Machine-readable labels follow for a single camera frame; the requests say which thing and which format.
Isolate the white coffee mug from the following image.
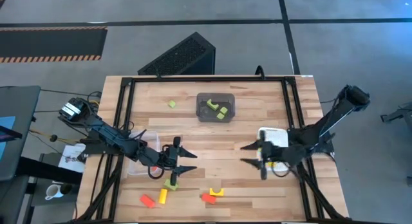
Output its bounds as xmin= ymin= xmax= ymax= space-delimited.
xmin=44 ymin=183 xmax=64 ymax=201

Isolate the black aluminium rig frame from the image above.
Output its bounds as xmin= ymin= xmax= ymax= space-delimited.
xmin=75 ymin=75 xmax=348 ymax=223

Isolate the clear plastic bin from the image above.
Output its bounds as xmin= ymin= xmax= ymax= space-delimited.
xmin=127 ymin=130 xmax=162 ymax=176

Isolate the black hazard-striped floor mat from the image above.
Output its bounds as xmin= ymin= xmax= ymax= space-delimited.
xmin=0 ymin=26 xmax=109 ymax=64

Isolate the grey side table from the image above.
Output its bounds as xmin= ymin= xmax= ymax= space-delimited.
xmin=30 ymin=153 xmax=80 ymax=208

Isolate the dark grey desk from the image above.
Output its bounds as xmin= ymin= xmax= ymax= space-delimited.
xmin=0 ymin=85 xmax=42 ymax=182

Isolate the grey translucent plastic bin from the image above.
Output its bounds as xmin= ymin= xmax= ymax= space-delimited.
xmin=195 ymin=92 xmax=236 ymax=124

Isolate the black left wrist camera cable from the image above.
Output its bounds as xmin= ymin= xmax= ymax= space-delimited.
xmin=147 ymin=165 xmax=165 ymax=180

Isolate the black perforated box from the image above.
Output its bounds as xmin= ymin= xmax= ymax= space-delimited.
xmin=137 ymin=31 xmax=216 ymax=76

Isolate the white printed paper sheet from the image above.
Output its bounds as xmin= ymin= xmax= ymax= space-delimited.
xmin=57 ymin=143 xmax=87 ymax=174

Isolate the green rectangular block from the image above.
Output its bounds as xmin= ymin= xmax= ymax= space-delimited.
xmin=163 ymin=178 xmax=179 ymax=192

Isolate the green arch block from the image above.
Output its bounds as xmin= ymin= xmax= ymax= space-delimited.
xmin=207 ymin=98 xmax=221 ymax=112

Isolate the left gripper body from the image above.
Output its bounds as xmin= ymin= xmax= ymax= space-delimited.
xmin=149 ymin=145 xmax=177 ymax=170

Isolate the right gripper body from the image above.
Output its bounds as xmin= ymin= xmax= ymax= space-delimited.
xmin=263 ymin=142 xmax=295 ymax=167

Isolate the white plastic bin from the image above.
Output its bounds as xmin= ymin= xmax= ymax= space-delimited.
xmin=256 ymin=127 xmax=290 ymax=173

